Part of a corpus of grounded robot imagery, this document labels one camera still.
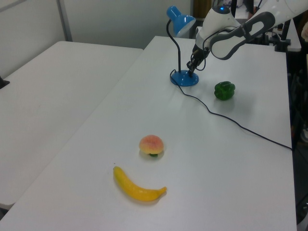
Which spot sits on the green bell pepper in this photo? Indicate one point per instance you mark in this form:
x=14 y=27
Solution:
x=224 y=91

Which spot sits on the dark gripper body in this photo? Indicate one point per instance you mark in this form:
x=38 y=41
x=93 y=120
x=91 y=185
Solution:
x=198 y=55

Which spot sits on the yellow toy banana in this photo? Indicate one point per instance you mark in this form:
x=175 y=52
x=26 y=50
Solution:
x=137 y=191

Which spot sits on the toy peach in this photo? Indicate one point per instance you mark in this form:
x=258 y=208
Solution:
x=151 y=144

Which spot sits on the black pole with clamp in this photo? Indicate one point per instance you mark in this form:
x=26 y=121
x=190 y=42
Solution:
x=285 y=43

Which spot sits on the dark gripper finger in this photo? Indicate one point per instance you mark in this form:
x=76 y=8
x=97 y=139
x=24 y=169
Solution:
x=192 y=71
x=189 y=65

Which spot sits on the dark bracket at table edge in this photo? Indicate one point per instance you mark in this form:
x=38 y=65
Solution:
x=3 y=83

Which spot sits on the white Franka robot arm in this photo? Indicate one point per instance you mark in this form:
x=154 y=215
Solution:
x=216 y=16

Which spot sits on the blue desk lamp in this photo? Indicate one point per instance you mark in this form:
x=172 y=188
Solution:
x=183 y=78

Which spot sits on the wooden panel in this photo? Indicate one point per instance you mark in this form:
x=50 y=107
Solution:
x=201 y=8

